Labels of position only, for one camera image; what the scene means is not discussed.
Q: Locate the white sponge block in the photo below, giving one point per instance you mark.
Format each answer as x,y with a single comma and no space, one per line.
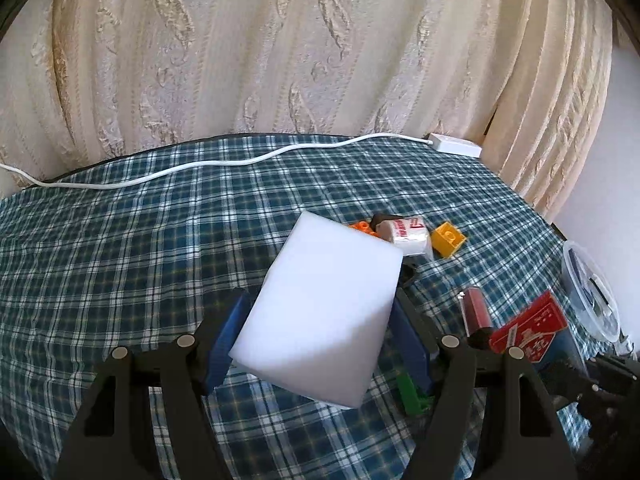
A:
320,300

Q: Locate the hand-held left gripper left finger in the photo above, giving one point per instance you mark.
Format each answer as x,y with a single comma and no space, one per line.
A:
232,335

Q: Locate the white power strip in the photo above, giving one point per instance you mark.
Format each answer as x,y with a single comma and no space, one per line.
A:
457,145

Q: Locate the yellow toy brick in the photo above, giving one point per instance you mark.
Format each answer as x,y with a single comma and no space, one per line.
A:
447,240

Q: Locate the blue plaid tablecloth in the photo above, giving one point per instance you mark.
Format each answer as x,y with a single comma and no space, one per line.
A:
125,240

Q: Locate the white tissue packet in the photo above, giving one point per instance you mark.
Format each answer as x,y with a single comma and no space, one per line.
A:
407,235

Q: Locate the black small object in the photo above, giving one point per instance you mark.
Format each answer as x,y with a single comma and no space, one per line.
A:
382,219

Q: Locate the cream patterned curtain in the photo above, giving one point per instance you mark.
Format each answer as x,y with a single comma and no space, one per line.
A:
300,60

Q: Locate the red card box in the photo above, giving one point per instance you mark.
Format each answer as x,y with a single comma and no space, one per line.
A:
530,327

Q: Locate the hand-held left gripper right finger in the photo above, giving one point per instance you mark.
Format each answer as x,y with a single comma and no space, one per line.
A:
407,340

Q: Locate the dark red black-ended case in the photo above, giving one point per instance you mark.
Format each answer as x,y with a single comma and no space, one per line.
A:
475,312

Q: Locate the green toy brick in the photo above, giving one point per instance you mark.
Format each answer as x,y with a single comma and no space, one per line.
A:
412,395

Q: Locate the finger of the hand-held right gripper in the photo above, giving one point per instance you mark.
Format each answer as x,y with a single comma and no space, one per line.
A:
570,377

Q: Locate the orange toy brick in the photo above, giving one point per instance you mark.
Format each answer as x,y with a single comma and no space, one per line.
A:
361,226

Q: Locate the clear plastic container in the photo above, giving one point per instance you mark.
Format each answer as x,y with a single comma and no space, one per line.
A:
580,280

